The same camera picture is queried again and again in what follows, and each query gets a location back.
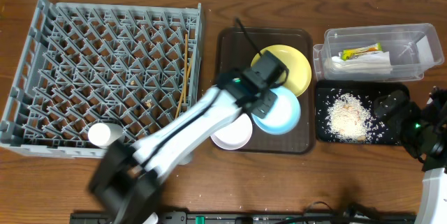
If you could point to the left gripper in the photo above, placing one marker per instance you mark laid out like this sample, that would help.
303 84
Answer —
268 101

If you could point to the light blue bowl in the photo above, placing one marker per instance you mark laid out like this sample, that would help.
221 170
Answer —
283 116

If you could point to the wooden chopstick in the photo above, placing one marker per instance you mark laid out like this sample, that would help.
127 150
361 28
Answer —
186 52
183 93

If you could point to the green orange snack wrapper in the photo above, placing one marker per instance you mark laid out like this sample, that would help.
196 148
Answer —
349 54

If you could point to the white napkin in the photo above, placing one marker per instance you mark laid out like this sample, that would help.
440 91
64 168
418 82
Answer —
376 63

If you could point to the white pink bowl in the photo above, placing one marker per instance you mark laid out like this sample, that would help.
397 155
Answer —
235 135

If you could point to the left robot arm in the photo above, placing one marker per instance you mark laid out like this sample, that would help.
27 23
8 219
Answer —
128 181

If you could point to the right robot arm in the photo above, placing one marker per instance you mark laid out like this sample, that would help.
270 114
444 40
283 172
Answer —
422 132

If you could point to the black waste tray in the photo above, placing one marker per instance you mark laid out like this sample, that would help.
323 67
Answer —
326 90

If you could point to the grey dishwasher rack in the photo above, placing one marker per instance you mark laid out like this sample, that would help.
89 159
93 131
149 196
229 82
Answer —
84 64

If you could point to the yellow plate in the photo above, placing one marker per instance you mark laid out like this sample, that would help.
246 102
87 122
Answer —
300 72

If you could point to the dark brown serving tray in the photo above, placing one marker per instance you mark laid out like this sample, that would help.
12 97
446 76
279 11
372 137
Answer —
234 51

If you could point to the pile of rice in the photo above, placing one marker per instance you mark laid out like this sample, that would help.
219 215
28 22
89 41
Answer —
350 119

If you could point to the clear plastic bin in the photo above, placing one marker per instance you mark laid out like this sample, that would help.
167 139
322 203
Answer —
413 49

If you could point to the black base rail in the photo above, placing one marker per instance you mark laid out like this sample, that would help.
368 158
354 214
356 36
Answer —
354 213

